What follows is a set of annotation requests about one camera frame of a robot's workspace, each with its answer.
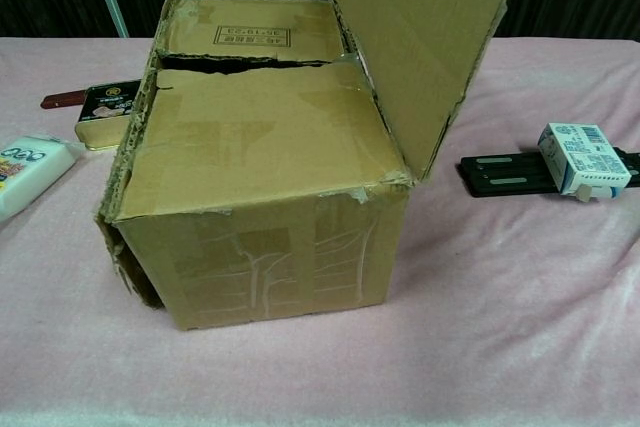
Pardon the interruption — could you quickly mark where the black and gold tin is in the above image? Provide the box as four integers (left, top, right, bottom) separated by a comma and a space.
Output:
74, 79, 141, 153

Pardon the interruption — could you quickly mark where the dark brown snack packet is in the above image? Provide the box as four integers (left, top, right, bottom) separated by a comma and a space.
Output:
39, 89, 87, 111

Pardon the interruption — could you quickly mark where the pink table cloth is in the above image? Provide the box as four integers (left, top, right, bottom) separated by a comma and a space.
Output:
0, 35, 640, 427

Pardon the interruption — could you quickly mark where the brown cardboard shipping box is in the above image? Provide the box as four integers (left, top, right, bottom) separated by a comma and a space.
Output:
92, 0, 529, 332

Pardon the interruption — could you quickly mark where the white tissue packet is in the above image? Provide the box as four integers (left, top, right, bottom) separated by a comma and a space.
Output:
0, 132, 87, 226

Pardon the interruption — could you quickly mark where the small white printed carton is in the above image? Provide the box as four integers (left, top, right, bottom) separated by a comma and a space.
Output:
537, 121, 632, 206

